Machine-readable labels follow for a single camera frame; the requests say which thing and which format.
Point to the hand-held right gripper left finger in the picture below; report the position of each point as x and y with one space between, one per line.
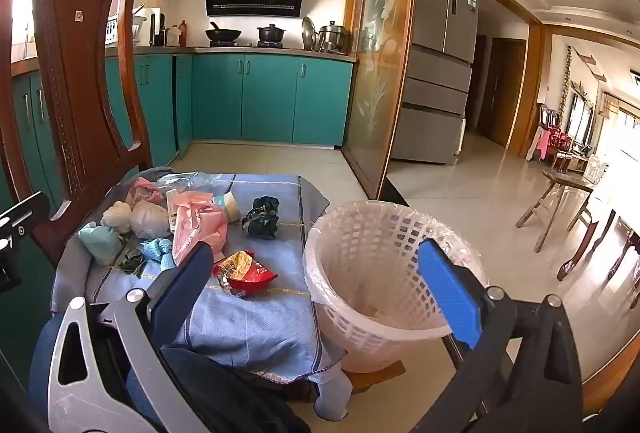
185 285

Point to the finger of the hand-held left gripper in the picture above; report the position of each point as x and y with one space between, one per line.
25 218

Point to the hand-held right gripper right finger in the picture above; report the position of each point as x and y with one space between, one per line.
447 298

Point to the white tissue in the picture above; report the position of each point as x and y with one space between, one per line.
150 219
116 214

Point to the white plastic waste basket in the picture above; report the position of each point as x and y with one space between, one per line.
350 330

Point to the light blue crumpled wrapper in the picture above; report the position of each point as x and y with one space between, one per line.
157 250

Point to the small dark wrapper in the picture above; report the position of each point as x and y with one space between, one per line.
132 261

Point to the red snack packet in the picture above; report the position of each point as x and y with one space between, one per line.
250 275

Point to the pink plastic bag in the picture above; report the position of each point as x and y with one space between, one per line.
200 219

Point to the blue woven tablecloth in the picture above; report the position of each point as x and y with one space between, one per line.
240 328

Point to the pale green crumpled paper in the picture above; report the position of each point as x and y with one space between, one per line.
100 243

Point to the small white paper cup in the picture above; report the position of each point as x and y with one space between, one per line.
231 205

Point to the pink printed packet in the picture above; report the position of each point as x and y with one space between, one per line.
142 193

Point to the dark green crumpled wrapper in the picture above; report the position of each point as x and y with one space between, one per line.
262 218

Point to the wooden board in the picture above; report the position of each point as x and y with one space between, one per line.
380 375

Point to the clear plastic bag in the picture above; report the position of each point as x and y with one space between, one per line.
195 180

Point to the carved wooden chair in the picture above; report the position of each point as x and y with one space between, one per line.
75 88

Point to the wooden dining table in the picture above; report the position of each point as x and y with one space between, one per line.
585 243

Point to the small wooden stool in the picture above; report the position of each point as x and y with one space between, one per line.
565 180

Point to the pink plastic stool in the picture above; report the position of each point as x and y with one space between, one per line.
537 143

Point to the brown wooden door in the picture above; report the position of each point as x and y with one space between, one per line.
505 88

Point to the white kitchen appliance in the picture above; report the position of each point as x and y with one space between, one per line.
145 25

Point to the white plastic jug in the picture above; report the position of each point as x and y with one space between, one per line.
172 37

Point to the grey refrigerator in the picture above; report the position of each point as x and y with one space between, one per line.
435 63

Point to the brown bottle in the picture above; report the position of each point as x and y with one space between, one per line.
183 33

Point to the wood framed glass door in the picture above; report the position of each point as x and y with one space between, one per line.
380 63

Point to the green leaf garland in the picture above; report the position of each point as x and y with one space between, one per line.
566 83

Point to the gas stove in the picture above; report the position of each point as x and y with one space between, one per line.
250 44

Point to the black wok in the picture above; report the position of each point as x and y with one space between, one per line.
225 34

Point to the black cooking pot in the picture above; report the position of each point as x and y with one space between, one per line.
271 35

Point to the steel pot lid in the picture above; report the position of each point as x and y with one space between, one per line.
307 33

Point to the steel stock pot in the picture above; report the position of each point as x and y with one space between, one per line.
332 38

